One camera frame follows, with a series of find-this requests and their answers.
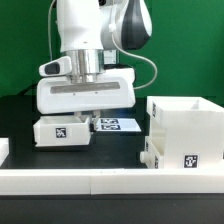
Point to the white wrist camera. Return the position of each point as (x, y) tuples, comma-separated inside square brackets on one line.
[(59, 67)]

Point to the white drawer cabinet box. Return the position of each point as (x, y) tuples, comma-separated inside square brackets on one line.
[(193, 129)]

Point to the white front fence rail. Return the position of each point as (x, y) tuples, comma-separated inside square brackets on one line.
[(102, 181)]

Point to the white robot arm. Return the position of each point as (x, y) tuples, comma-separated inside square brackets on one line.
[(78, 81)]

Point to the white marker sheet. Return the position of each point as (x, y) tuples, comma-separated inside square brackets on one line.
[(117, 125)]

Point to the white front drawer tray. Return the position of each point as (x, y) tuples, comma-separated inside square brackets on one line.
[(153, 154)]

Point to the white drawer tray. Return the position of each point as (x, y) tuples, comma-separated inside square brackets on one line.
[(66, 130), (153, 154)]

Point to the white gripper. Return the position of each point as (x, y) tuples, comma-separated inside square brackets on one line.
[(113, 89)]

